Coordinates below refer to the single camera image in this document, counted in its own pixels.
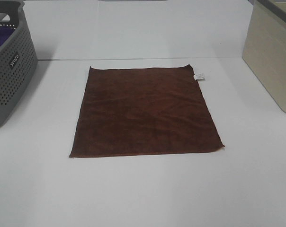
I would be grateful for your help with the brown towel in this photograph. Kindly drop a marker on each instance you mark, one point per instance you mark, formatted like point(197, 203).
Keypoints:
point(152, 111)

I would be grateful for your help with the beige storage box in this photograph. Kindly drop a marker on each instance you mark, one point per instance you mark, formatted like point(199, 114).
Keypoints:
point(265, 47)

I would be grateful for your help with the grey perforated laundry basket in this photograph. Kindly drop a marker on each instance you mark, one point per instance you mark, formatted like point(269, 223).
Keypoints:
point(18, 59)

